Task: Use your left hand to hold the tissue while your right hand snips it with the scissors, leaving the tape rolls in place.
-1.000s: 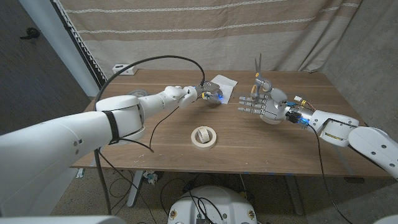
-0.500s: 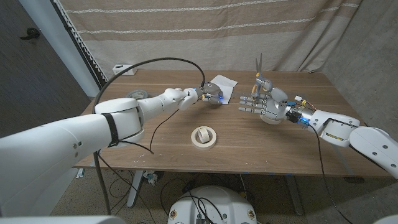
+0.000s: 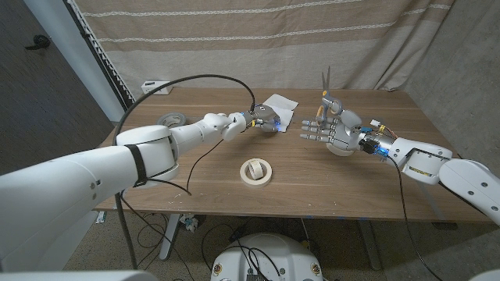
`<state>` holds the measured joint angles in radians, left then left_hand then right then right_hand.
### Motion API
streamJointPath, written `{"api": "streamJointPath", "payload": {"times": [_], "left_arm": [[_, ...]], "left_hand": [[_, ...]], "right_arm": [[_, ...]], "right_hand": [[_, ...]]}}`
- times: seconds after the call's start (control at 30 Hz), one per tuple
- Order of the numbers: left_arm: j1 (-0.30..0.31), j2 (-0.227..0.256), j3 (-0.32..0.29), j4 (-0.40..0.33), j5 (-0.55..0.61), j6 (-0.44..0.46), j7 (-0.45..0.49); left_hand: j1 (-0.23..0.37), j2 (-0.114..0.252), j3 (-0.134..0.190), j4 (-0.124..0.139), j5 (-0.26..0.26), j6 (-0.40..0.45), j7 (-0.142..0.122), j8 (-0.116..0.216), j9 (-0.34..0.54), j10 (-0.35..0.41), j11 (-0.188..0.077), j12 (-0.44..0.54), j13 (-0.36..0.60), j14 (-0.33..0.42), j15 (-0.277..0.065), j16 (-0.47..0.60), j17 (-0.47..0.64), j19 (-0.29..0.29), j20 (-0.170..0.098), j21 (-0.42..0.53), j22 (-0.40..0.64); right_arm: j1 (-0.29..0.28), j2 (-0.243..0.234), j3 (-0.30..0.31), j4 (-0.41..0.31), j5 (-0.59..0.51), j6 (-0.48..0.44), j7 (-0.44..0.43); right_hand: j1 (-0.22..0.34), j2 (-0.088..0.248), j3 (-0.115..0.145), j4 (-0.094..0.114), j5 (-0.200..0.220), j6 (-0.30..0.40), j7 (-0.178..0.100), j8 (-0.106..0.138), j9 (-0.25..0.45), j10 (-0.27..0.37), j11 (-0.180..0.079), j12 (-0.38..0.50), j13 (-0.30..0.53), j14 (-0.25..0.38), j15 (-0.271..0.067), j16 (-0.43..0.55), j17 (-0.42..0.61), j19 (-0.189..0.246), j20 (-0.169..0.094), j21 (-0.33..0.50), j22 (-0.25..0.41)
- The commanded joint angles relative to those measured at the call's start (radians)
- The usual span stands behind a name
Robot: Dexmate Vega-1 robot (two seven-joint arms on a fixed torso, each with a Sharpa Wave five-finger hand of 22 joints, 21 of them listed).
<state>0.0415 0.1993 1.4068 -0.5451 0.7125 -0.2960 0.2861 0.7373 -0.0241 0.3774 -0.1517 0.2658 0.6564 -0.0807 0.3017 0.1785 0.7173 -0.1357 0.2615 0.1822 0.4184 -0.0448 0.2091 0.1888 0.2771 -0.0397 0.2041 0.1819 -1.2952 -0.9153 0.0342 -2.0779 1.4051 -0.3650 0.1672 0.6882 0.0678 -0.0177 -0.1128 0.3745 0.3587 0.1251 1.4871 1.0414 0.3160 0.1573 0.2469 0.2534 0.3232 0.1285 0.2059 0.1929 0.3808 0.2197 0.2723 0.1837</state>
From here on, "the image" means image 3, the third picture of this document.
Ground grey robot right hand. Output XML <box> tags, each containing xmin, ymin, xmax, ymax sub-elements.
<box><xmin>299</xmin><ymin>108</ymin><xmax>396</xmax><ymax>158</ymax></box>

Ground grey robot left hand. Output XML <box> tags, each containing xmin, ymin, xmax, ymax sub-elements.
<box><xmin>242</xmin><ymin>103</ymin><xmax>283</xmax><ymax>134</ymax></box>

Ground white tissue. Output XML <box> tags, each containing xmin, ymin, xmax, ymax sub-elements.
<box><xmin>262</xmin><ymin>93</ymin><xmax>299</xmax><ymax>133</ymax></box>

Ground orange grey handled scissors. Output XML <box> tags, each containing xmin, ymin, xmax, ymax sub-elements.
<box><xmin>315</xmin><ymin>66</ymin><xmax>344</xmax><ymax>128</ymax></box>

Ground medium beige masking tape roll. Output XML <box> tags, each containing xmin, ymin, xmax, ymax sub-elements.
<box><xmin>326</xmin><ymin>142</ymin><xmax>355</xmax><ymax>158</ymax></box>

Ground small beige masking tape roll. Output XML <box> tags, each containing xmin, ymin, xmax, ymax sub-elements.
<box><xmin>248</xmin><ymin>158</ymin><xmax>265</xmax><ymax>180</ymax></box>

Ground large beige masking tape roll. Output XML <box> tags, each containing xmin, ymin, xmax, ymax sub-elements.
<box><xmin>239</xmin><ymin>158</ymin><xmax>273</xmax><ymax>187</ymax></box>

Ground grey tape strip marking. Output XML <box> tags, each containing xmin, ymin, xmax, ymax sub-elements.
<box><xmin>416</xmin><ymin>182</ymin><xmax>446</xmax><ymax>220</ymax></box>

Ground beige striped curtain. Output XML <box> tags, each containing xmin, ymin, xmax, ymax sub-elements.
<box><xmin>73</xmin><ymin>0</ymin><xmax>456</xmax><ymax>98</ymax></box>

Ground grey table leg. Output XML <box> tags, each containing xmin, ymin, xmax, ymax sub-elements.
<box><xmin>358</xmin><ymin>220</ymin><xmax>382</xmax><ymax>271</ymax></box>

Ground white power strip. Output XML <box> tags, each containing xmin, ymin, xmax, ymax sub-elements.
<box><xmin>141</xmin><ymin>80</ymin><xmax>173</xmax><ymax>95</ymax></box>

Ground crumpled blue white wad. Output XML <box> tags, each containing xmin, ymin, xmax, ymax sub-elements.
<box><xmin>180</xmin><ymin>213</ymin><xmax>199</xmax><ymax>233</ymax></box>

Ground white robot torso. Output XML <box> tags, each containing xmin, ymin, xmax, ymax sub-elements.
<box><xmin>210</xmin><ymin>233</ymin><xmax>324</xmax><ymax>281</ymax></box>

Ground white floor platform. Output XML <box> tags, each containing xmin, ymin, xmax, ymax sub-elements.
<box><xmin>11</xmin><ymin>210</ymin><xmax>101</xmax><ymax>271</ymax></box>

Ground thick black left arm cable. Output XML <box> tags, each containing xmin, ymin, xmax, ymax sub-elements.
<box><xmin>112</xmin><ymin>73</ymin><xmax>257</xmax><ymax>271</ymax></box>

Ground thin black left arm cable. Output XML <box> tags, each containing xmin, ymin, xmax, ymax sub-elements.
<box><xmin>148</xmin><ymin>138</ymin><xmax>226</xmax><ymax>197</ymax></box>

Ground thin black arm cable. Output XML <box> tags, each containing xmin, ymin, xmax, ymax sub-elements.
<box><xmin>148</xmin><ymin>138</ymin><xmax>226</xmax><ymax>197</ymax></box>
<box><xmin>386</xmin><ymin>154</ymin><xmax>445</xmax><ymax>281</ymax></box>

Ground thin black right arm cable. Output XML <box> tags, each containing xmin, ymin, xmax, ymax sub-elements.
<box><xmin>386</xmin><ymin>154</ymin><xmax>445</xmax><ymax>281</ymax></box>

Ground grey duct tape roll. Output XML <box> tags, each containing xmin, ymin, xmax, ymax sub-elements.
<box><xmin>157</xmin><ymin>112</ymin><xmax>188</xmax><ymax>128</ymax></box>

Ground black torso cable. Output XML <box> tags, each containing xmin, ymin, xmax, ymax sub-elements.
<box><xmin>230</xmin><ymin>245</ymin><xmax>283</xmax><ymax>280</ymax></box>

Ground black white zigzag rail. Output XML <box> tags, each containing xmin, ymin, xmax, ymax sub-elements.
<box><xmin>64</xmin><ymin>0</ymin><xmax>137</xmax><ymax>112</ymax></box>

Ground white door frame post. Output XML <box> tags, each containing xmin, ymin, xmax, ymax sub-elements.
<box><xmin>23</xmin><ymin>0</ymin><xmax>127</xmax><ymax>123</ymax></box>

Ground black door handle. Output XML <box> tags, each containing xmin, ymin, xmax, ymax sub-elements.
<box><xmin>24</xmin><ymin>34</ymin><xmax>51</xmax><ymax>51</ymax></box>

